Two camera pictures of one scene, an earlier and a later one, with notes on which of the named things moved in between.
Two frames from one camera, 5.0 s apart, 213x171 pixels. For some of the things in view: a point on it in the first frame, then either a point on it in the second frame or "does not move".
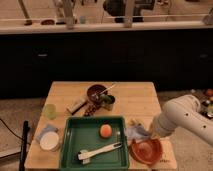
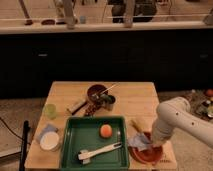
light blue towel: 136,131 -> 138,141
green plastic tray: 82,133 does not move
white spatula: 86,155 does not move
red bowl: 147,151 does not move
